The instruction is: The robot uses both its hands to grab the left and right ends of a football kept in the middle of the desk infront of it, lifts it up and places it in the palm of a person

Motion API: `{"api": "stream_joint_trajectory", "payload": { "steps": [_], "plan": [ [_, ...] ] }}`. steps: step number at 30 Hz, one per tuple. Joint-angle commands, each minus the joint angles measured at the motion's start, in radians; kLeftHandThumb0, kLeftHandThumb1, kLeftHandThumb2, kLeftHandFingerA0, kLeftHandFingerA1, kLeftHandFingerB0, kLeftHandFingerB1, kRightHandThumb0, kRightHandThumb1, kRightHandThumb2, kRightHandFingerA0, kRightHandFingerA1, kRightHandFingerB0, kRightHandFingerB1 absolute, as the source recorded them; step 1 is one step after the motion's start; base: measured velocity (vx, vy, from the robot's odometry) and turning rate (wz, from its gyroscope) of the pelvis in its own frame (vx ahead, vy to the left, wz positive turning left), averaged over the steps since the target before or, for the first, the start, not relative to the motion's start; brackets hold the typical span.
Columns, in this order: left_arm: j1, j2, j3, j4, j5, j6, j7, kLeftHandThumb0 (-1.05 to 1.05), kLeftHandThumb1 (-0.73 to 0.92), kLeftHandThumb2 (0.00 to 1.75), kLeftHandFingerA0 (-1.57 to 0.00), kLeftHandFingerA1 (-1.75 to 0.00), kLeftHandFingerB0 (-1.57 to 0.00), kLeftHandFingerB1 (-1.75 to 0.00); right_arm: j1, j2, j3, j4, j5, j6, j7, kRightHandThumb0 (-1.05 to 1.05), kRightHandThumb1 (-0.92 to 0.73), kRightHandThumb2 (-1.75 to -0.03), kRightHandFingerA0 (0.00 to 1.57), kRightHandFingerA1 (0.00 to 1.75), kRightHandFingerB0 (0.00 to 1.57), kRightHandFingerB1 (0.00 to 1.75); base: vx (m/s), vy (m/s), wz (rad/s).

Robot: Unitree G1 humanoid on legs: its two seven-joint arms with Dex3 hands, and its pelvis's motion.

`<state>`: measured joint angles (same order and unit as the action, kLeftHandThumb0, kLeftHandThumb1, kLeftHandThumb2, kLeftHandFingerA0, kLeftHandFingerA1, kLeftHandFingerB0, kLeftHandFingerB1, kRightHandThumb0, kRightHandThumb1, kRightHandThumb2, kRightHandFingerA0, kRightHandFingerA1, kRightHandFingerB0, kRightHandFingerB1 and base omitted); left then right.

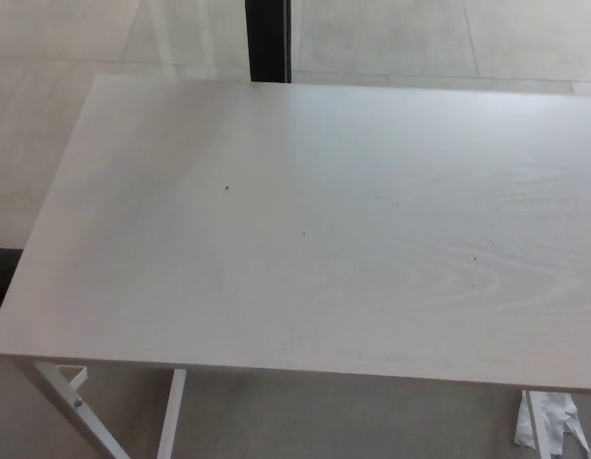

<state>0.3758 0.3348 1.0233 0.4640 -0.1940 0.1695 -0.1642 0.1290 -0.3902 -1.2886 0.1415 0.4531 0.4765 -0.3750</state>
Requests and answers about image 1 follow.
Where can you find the dark low floor object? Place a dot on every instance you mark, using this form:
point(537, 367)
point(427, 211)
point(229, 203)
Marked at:
point(1, 270)

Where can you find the black vertical window post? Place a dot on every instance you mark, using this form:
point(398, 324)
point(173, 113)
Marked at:
point(268, 38)

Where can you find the white table leg with brace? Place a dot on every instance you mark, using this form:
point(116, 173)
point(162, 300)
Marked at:
point(68, 406)

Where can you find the white table leg with tape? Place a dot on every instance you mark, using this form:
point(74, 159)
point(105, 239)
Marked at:
point(539, 430)

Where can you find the crumpled white tape strips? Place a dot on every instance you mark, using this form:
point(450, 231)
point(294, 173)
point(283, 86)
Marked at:
point(563, 416)

